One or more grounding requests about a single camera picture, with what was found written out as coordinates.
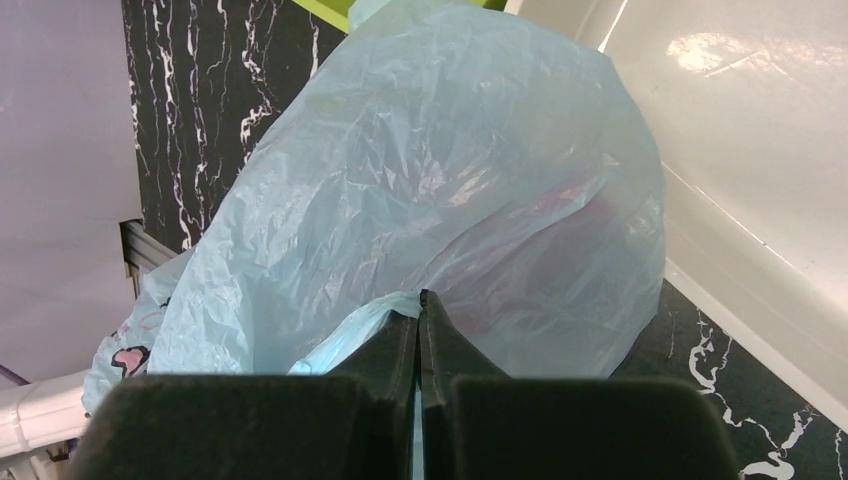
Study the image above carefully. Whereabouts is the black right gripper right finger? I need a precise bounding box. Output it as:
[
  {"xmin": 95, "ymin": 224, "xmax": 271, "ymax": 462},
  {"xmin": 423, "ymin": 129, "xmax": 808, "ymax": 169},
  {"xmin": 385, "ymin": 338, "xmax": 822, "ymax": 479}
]
[{"xmin": 418, "ymin": 290, "xmax": 738, "ymax": 479}]

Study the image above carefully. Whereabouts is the light blue printed plastic bag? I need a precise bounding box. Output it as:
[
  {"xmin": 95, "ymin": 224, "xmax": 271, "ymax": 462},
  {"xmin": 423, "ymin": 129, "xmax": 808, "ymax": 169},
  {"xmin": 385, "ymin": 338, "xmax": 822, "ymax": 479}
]
[{"xmin": 81, "ymin": 1, "xmax": 665, "ymax": 413}]

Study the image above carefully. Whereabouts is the white rectangular tray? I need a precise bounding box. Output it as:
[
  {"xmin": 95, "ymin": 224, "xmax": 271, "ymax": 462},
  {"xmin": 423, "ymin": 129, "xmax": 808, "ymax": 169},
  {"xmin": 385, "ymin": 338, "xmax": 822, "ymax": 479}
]
[{"xmin": 506, "ymin": 1, "xmax": 847, "ymax": 427}]

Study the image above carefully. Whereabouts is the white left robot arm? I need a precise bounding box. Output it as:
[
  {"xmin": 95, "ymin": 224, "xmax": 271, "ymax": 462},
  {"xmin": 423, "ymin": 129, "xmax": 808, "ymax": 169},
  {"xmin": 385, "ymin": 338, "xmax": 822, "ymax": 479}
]
[{"xmin": 1, "ymin": 371, "xmax": 89, "ymax": 479}]

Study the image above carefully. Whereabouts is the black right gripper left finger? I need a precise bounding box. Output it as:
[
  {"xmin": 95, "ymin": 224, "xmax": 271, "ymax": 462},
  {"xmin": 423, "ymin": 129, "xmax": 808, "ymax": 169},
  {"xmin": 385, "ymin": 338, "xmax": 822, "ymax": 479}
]
[{"xmin": 67, "ymin": 313, "xmax": 418, "ymax": 479}]

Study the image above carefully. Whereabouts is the green rectangular tray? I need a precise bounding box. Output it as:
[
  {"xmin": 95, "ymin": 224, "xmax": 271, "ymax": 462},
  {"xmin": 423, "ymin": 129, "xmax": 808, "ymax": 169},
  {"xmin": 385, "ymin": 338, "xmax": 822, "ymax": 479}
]
[{"xmin": 291, "ymin": 0, "xmax": 508, "ymax": 33}]

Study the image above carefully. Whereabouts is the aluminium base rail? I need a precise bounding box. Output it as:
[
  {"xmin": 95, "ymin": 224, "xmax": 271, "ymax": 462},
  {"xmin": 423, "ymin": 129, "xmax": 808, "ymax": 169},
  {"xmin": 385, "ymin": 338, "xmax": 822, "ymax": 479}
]
[{"xmin": 120, "ymin": 220, "xmax": 177, "ymax": 296}]

